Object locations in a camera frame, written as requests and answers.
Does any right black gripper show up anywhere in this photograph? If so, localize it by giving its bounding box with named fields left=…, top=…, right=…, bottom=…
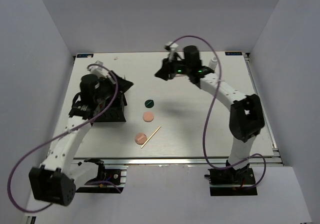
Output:
left=154, top=54, right=191, bottom=82

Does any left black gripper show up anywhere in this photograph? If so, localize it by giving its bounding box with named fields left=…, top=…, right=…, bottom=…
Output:
left=94, top=70, right=134, bottom=104

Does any green round compact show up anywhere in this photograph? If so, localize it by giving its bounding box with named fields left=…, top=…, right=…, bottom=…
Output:
left=144, top=99, right=155, bottom=108

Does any pink round puff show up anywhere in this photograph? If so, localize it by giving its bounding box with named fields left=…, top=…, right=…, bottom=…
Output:
left=134, top=133, right=148, bottom=145
left=142, top=112, right=155, bottom=122

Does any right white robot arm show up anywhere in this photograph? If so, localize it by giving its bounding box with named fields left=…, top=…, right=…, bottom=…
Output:
left=155, top=42, right=265, bottom=185

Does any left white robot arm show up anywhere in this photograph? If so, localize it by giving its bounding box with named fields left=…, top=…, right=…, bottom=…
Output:
left=28, top=71, right=133, bottom=206

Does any white pink blue bottle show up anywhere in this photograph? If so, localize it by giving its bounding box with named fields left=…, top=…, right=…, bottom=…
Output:
left=208, top=56, right=218, bottom=70

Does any black mesh organizer box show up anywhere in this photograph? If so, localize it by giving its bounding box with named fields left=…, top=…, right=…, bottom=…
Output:
left=95, top=93, right=127, bottom=123

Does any left blue table label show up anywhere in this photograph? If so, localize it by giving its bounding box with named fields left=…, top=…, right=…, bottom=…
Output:
left=76, top=54, right=93, bottom=58

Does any blue table label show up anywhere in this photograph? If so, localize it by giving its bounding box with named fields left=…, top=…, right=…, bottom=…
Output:
left=225, top=51, right=243, bottom=56
left=76, top=54, right=93, bottom=58

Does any right blue table label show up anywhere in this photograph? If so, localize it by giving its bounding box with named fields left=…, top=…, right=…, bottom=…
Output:
left=225, top=51, right=243, bottom=56

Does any wooden stick near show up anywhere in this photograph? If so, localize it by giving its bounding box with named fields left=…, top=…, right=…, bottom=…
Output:
left=140, top=125, right=162, bottom=149

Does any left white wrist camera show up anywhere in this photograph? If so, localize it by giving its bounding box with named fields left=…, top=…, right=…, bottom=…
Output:
left=87, top=61, right=108, bottom=78

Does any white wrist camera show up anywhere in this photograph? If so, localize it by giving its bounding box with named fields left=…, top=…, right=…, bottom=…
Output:
left=164, top=41, right=179, bottom=62
left=87, top=61, right=108, bottom=78

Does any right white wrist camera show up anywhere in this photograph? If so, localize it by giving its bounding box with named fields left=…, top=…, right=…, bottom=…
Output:
left=164, top=41, right=179, bottom=62

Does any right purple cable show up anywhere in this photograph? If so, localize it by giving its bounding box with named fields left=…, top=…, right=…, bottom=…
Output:
left=172, top=35, right=267, bottom=190

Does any purple cable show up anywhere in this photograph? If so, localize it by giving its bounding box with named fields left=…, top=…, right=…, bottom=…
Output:
left=172, top=35, right=267, bottom=190
left=6, top=63, right=125, bottom=213

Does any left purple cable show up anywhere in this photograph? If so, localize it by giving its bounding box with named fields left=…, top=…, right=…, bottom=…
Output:
left=6, top=63, right=125, bottom=213

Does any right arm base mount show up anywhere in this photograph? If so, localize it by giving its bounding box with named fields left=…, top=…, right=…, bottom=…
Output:
left=204, top=168, right=258, bottom=197

